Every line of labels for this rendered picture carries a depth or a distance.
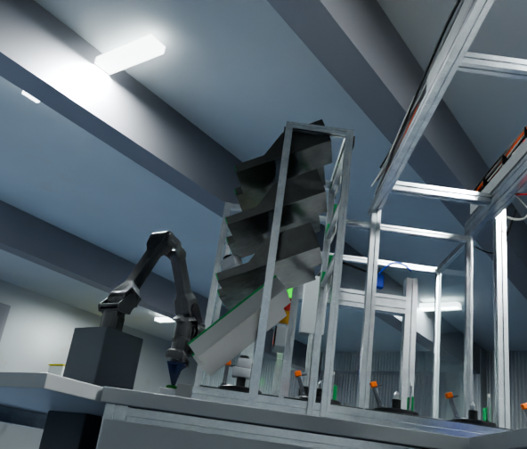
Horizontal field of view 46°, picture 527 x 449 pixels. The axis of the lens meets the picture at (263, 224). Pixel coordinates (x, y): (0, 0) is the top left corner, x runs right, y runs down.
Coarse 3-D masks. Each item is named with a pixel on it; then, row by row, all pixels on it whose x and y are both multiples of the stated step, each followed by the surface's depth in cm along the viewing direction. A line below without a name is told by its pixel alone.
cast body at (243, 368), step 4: (240, 356) 200; (244, 356) 199; (248, 356) 200; (240, 360) 198; (244, 360) 198; (248, 360) 198; (240, 364) 198; (244, 364) 198; (248, 364) 198; (236, 368) 197; (240, 368) 197; (244, 368) 197; (248, 368) 198; (232, 372) 197; (236, 372) 197; (240, 372) 197; (244, 372) 197; (248, 372) 197; (232, 376) 198; (236, 376) 197; (240, 376) 196; (244, 376) 196; (248, 376) 196
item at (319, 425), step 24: (144, 408) 123; (168, 408) 122; (192, 408) 122; (216, 408) 122; (240, 408) 122; (312, 432) 123; (336, 432) 121; (360, 432) 122; (384, 432) 122; (408, 432) 122; (432, 432) 122
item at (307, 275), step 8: (304, 272) 177; (312, 272) 179; (280, 280) 177; (288, 280) 179; (296, 280) 181; (304, 280) 183; (312, 280) 186; (256, 288) 177; (288, 288) 185; (224, 296) 174; (232, 296) 176; (240, 296) 179; (224, 304) 180; (232, 304) 183
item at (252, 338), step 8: (280, 312) 176; (272, 320) 177; (280, 320) 182; (248, 336) 173; (256, 336) 178; (240, 344) 174; (248, 344) 179; (232, 352) 175; (200, 360) 167; (224, 360) 176; (208, 368) 172; (216, 368) 176
